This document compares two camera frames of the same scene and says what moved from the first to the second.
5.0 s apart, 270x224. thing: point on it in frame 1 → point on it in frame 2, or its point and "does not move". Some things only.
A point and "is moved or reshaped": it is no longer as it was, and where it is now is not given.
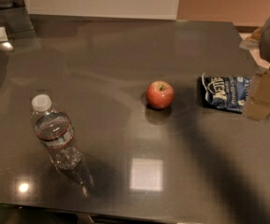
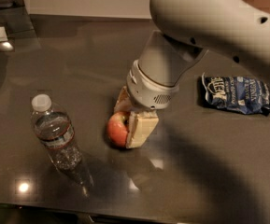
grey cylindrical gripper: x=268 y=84 → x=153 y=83
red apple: x=159 y=94 is moved or reshaped
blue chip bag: x=226 y=92 does not move
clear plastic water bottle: x=54 y=128 does not move
